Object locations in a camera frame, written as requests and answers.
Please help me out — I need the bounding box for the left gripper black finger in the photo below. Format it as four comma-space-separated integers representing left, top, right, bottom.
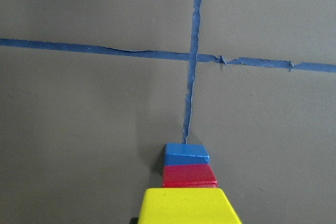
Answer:
130, 217, 139, 224

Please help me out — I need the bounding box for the yellow wooden cube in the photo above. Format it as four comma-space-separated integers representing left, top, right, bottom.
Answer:
138, 188, 241, 223

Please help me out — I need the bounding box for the red wooden cube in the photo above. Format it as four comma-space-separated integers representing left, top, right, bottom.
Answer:
162, 164, 218, 188

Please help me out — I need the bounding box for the blue wooden cube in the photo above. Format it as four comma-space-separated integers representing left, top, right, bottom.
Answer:
164, 143, 210, 166

